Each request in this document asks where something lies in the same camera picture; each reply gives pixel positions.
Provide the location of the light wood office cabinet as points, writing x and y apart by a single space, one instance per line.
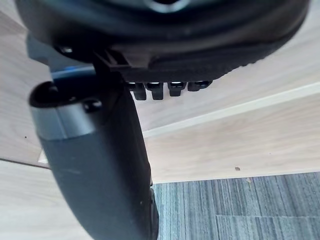
237 130

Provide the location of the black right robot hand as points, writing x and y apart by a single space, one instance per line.
100 155

